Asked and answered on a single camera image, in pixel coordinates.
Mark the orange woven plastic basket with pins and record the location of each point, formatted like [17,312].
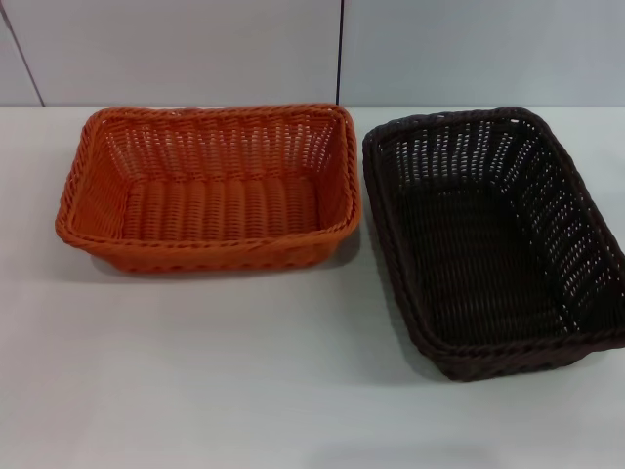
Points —
[220,205]

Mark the dark brown woven plastic basket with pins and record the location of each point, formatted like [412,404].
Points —
[478,254]

